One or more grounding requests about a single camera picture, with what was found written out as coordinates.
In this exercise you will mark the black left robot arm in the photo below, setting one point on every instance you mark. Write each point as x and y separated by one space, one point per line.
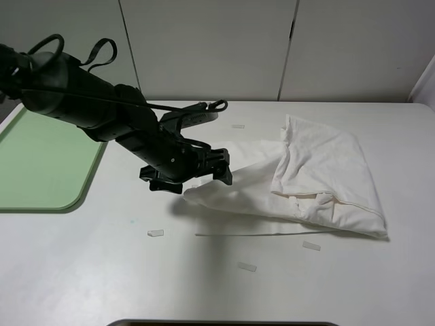
55 84

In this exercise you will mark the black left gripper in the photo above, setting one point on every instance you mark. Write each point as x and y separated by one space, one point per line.
173 159

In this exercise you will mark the green plastic tray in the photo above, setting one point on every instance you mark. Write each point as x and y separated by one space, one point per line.
46 165

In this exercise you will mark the clear tape piece near right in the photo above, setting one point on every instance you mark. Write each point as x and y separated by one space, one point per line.
311 246

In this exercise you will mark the clear tape piece near middle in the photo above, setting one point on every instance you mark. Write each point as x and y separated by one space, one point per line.
248 267

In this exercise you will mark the white short sleeve shirt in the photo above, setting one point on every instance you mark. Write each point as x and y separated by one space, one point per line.
314 179

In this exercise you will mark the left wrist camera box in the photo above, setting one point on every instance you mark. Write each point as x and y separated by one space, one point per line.
176 121

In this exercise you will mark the clear tape piece near left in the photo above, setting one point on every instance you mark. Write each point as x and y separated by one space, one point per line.
155 233

